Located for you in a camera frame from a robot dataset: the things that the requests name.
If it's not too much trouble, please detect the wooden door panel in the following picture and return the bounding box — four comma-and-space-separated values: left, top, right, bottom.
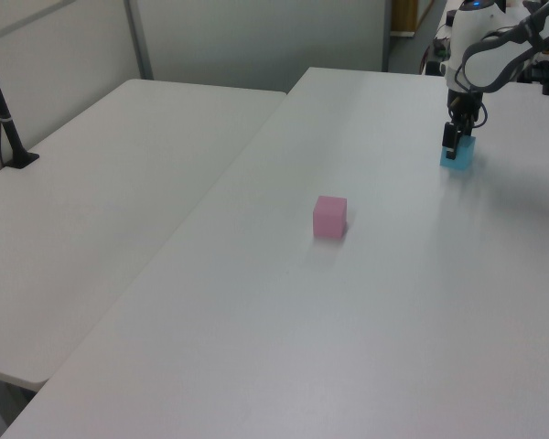
390, 0, 436, 36

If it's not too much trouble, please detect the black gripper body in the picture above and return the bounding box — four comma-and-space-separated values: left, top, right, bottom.
446, 89, 485, 134

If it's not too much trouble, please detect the dark gripper cable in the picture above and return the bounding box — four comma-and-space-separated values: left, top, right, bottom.
455, 63, 490, 134

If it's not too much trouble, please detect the pink foam cube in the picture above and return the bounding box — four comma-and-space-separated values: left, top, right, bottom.
311, 195, 349, 239

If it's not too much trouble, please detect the blue foam cube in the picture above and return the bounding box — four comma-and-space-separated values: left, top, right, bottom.
439, 134, 479, 173

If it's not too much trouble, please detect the black camera stand pole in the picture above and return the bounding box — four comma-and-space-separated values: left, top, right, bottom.
0, 35, 41, 171

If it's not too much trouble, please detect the small electronics clutter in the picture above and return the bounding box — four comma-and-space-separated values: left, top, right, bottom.
419, 9, 454, 77

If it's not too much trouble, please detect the white side table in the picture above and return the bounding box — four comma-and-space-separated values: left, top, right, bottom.
0, 78, 288, 393

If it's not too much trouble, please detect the grey partition post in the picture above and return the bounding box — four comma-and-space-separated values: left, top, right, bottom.
123, 0, 155, 81

